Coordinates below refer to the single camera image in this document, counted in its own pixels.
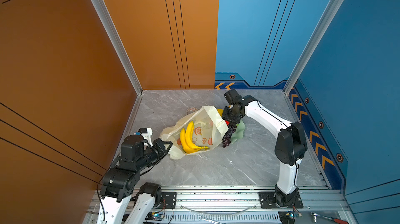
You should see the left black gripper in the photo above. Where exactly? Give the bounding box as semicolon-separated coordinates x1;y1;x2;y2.
136;138;173;172

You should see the dark purple grape bunch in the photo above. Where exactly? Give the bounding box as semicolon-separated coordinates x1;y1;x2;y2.
222;123;237;148

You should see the cream plastic bag orange print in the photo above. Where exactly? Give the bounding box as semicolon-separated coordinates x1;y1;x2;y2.
160;106;228;160

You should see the yellow banana bunch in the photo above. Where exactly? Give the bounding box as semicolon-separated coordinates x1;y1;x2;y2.
180;121;209;154

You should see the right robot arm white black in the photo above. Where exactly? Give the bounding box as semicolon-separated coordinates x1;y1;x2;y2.
222;89;308;209

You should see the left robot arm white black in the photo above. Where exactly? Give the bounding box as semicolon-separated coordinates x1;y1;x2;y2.
97;133;173;224

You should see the yellow lemon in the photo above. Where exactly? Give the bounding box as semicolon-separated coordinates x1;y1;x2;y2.
217;109;224;116

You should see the green leaf-shaped plate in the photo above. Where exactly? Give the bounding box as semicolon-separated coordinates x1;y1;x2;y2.
231;120;245;144

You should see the clear tape roll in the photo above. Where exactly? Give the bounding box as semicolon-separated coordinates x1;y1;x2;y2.
186;107;199;115

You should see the left green circuit board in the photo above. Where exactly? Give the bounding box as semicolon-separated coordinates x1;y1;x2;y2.
145;212;165;223

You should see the green circuit board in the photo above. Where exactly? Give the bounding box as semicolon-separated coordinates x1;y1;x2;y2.
278;211;303;224
145;212;165;223

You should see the right green circuit board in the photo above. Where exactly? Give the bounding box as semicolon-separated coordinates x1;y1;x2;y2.
278;211;303;224

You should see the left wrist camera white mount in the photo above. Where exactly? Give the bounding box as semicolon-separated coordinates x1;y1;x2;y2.
138;128;153;147

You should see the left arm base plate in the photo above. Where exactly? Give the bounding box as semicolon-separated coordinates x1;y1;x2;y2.
155;191;177;209

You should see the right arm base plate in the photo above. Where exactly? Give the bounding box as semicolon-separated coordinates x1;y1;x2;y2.
258;191;304;209

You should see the red handled tool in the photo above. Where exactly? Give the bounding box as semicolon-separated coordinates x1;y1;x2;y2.
311;212;349;224

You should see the aluminium front rail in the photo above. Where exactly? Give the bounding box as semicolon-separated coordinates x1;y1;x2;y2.
82;186;357;224

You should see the left aluminium corner post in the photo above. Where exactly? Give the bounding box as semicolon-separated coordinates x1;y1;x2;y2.
91;0;143;96

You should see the aluminium corner post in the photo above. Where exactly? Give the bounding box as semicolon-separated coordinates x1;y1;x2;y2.
283;0;344;96
91;0;143;96

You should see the right aluminium corner post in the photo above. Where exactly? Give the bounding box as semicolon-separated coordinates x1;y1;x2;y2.
283;0;344;96

